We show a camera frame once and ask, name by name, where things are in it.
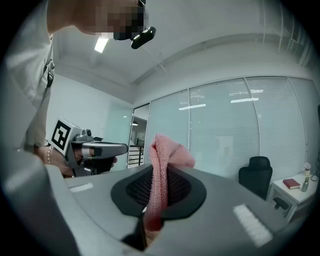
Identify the person's left hand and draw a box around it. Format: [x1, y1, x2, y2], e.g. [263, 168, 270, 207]
[50, 149, 75, 178]

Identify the white side table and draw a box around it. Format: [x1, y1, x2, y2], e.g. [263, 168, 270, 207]
[266, 172, 317, 225]

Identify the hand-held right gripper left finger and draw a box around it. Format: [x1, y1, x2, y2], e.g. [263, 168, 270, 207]
[62, 163, 152, 242]

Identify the ceiling light panel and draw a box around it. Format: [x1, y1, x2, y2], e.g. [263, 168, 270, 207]
[94, 37, 110, 54]

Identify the gray harness strap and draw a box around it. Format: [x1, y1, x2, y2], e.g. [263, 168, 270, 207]
[43, 59, 56, 89]

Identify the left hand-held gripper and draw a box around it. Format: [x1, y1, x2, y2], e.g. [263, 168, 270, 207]
[51, 117, 129, 177]

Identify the red book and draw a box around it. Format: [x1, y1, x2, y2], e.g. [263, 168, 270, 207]
[282, 177, 301, 190]

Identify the small potted flower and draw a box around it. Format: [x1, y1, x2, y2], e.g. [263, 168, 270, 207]
[301, 162, 312, 178]

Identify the person's white shirt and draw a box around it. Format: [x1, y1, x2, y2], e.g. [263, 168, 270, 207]
[4, 0, 55, 156]

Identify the white bead bracelet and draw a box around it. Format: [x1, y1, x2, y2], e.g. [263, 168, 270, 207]
[46, 144, 55, 165]

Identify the person's left forearm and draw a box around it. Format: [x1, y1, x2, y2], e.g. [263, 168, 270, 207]
[33, 146, 51, 166]

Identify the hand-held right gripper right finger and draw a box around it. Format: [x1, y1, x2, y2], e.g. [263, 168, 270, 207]
[147, 164, 288, 256]

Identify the person's head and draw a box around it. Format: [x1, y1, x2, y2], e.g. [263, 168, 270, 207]
[47, 0, 151, 42]

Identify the black office chair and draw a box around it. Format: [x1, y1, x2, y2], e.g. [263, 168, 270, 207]
[238, 156, 290, 211]

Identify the black head-worn camera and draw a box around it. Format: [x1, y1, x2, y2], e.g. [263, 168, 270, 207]
[129, 26, 157, 50]

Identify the black stair railing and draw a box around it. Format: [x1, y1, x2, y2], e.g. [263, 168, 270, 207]
[128, 138, 146, 166]

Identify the pink cloth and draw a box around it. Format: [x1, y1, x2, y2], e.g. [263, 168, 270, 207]
[144, 132, 196, 232]

